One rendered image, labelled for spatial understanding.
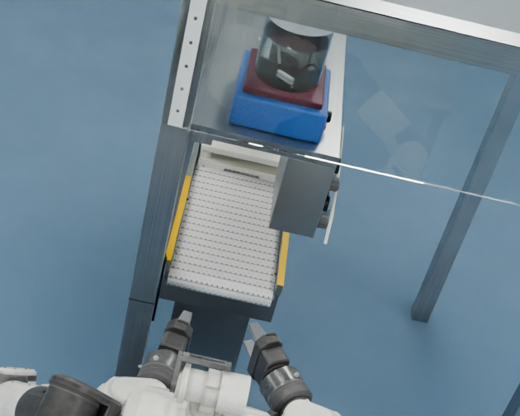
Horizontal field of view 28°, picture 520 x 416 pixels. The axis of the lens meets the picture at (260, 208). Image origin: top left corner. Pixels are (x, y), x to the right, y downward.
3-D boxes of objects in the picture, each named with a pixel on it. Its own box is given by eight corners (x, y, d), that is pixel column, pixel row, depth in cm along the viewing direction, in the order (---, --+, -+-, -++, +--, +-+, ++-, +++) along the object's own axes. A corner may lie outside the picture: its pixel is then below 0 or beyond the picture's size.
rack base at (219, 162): (209, 116, 299) (210, 110, 297) (291, 135, 300) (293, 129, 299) (196, 165, 279) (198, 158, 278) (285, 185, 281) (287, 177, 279)
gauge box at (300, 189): (314, 238, 232) (336, 168, 220) (267, 228, 231) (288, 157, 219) (319, 182, 249) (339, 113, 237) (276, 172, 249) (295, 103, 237)
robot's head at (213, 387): (237, 435, 164) (248, 399, 158) (174, 421, 163) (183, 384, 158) (242, 404, 169) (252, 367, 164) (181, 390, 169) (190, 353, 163)
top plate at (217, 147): (211, 101, 296) (213, 96, 295) (295, 121, 297) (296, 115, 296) (200, 150, 276) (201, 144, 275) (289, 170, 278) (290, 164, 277)
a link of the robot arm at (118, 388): (158, 406, 206) (91, 403, 203) (167, 377, 201) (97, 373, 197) (161, 433, 201) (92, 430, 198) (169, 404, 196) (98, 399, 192)
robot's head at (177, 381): (220, 417, 160) (232, 369, 160) (166, 404, 160) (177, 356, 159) (220, 406, 166) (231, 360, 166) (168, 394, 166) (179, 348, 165)
